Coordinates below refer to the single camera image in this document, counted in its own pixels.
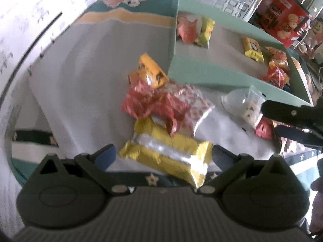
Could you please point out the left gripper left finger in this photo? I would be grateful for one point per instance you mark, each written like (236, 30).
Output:
(95, 166)

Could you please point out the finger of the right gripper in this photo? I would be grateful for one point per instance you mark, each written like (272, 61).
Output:
(308, 139)
(302, 117)

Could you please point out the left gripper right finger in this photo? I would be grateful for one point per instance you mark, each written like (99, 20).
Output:
(233, 167)

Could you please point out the small red packet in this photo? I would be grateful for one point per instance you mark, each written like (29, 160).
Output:
(265, 129)

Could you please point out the yellow silver large packet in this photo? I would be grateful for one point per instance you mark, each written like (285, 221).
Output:
(180, 156)

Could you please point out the red yellow gummy packet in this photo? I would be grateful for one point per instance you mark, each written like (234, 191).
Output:
(276, 77)

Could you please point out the white cow pattern candy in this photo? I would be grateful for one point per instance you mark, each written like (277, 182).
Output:
(251, 111)

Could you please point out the clear plastic jelly cup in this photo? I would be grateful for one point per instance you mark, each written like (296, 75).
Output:
(234, 101)

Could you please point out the orange noodle snack packet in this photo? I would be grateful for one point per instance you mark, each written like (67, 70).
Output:
(278, 57)

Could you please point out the pink floral white packet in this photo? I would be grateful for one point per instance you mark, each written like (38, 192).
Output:
(199, 106)

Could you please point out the red crinkled candy packet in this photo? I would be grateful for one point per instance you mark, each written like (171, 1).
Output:
(142, 100)

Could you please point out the yellow biscuit packet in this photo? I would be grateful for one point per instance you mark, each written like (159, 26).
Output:
(252, 49)

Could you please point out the orange yellow small packet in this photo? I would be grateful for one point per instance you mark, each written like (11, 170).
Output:
(149, 72)

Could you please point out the long salmon red packet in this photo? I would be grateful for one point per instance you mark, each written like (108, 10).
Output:
(187, 30)

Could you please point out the person's right hand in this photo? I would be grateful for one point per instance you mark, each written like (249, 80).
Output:
(317, 211)

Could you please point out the patterned teal grey blanket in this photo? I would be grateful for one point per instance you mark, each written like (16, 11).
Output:
(78, 87)

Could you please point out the cartoon dog bag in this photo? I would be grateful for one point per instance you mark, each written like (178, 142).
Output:
(314, 37)

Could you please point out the red cookie tin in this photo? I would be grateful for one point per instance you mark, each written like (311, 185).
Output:
(285, 20)

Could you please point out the mint green cardboard box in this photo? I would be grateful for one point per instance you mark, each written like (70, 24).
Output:
(223, 65)

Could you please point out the white instruction sheet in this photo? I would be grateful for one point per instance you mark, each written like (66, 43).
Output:
(28, 28)

